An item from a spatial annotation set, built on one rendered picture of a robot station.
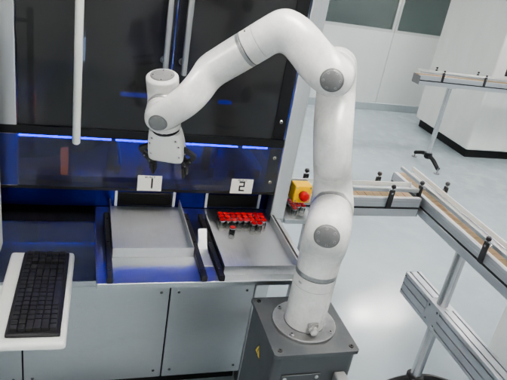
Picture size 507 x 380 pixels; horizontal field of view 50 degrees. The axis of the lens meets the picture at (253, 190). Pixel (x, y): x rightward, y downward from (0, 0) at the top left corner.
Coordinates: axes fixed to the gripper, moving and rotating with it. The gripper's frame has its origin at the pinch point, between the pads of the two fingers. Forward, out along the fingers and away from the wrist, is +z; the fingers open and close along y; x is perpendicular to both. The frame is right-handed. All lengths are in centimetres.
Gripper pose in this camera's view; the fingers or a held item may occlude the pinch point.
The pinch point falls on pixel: (168, 170)
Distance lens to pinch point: 161.4
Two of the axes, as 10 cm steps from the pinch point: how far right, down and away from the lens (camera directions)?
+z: -0.5, 7.5, 6.6
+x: 1.9, -6.4, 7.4
